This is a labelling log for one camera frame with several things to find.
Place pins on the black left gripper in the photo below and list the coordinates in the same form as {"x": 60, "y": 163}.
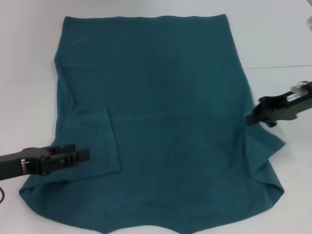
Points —
{"x": 14, "y": 164}

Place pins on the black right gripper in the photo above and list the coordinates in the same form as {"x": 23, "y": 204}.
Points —
{"x": 285, "y": 107}

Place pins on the teal blue shirt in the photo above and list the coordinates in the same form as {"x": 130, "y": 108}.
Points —
{"x": 158, "y": 109}

